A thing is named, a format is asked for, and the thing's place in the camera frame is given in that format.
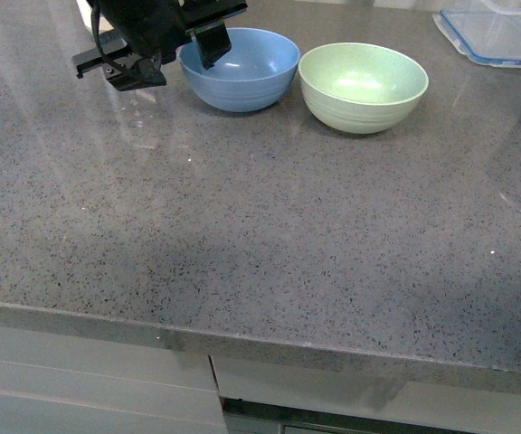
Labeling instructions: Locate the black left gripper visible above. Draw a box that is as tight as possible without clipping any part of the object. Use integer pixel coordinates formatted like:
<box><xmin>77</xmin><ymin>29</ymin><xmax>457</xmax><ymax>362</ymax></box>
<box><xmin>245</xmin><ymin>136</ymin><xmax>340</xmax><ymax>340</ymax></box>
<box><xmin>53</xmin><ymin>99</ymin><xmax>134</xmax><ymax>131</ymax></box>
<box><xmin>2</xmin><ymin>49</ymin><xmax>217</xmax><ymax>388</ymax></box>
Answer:
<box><xmin>72</xmin><ymin>1</ymin><xmax>247</xmax><ymax>91</ymax></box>

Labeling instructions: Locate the green bowl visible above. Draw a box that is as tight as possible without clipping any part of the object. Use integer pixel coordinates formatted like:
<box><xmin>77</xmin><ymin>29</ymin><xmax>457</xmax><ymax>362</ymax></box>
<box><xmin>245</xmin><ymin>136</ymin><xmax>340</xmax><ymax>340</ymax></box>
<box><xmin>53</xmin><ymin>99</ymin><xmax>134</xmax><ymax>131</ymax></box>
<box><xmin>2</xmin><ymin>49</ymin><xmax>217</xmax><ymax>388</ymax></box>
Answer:
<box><xmin>298</xmin><ymin>42</ymin><xmax>429</xmax><ymax>135</ymax></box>

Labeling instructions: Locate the blue bowl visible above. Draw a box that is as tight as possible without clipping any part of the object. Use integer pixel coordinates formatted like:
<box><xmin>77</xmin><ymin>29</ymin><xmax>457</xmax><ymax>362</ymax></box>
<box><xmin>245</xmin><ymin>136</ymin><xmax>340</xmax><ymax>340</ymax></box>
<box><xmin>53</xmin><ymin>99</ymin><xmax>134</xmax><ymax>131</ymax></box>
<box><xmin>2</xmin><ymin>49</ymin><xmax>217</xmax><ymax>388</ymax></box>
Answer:
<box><xmin>178</xmin><ymin>27</ymin><xmax>301</xmax><ymax>113</ymax></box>

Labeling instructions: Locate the white left cabinet drawer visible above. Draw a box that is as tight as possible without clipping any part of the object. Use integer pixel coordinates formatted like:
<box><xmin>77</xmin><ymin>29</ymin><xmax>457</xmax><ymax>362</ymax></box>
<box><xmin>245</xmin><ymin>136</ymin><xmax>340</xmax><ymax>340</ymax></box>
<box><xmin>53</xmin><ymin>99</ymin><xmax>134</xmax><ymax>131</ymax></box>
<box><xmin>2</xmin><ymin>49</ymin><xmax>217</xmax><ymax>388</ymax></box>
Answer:
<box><xmin>0</xmin><ymin>326</ymin><xmax>227</xmax><ymax>433</ymax></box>

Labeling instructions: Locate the white cabinet drawer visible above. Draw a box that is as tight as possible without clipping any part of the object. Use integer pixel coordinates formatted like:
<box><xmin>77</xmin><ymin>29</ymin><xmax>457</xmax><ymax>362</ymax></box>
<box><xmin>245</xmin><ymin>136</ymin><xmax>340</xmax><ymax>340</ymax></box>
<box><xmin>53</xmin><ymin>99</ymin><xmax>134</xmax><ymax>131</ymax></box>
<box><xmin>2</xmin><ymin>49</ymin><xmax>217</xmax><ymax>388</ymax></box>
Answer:
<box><xmin>211</xmin><ymin>356</ymin><xmax>521</xmax><ymax>433</ymax></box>
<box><xmin>0</xmin><ymin>326</ymin><xmax>227</xmax><ymax>433</ymax></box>

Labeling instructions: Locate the white right cabinet drawer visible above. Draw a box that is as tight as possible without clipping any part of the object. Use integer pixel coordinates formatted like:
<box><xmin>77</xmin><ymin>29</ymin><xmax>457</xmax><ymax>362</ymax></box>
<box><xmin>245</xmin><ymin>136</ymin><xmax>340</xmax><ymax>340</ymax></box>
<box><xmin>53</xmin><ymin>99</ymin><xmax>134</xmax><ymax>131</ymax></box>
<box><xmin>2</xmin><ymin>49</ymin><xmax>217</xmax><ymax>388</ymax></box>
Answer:
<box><xmin>211</xmin><ymin>356</ymin><xmax>521</xmax><ymax>433</ymax></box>

